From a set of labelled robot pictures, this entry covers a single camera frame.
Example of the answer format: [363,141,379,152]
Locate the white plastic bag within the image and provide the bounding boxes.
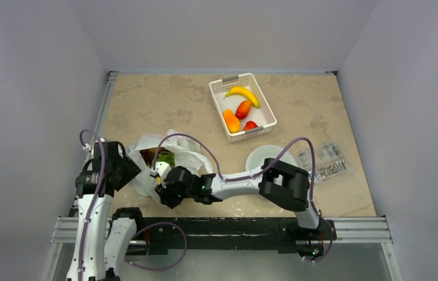
[127,133,213,204]

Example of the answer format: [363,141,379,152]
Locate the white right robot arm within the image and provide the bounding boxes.
[150,158,322,238]

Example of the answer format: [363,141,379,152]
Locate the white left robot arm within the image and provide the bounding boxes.
[65,141,145,280]

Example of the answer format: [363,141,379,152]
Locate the green fake grapes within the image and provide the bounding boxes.
[157,151,175,167]

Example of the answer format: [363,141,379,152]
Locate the dark red fake grapes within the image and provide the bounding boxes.
[139,148,167,167]

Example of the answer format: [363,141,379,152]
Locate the orange fake papaya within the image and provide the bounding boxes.
[222,109,241,134]

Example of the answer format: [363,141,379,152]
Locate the red fake apple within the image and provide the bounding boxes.
[243,121,258,131]

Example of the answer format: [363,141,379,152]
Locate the red fake mango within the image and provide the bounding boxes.
[235,100,253,120]

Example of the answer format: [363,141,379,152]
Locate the yellow fake banana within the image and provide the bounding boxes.
[225,86,260,108]

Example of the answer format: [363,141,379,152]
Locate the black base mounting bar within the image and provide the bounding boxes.
[127,217,337,258]

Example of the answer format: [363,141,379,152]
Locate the white round perforated plate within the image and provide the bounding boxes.
[245,145,298,171]

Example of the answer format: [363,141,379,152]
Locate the white perforated plastic basket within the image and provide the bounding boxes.
[209,73,277,142]

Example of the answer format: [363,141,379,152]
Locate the clear plastic screw box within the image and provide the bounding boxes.
[296,142,353,183]

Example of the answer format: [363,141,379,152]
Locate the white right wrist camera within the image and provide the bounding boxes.
[150,161,172,184]

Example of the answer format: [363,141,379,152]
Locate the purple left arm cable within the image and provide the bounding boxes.
[77,129,188,281]

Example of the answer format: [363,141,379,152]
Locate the aluminium table edge rail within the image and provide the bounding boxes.
[68,71,119,217]

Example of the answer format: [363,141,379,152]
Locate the aluminium front frame rail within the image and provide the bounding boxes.
[50,217,392,244]

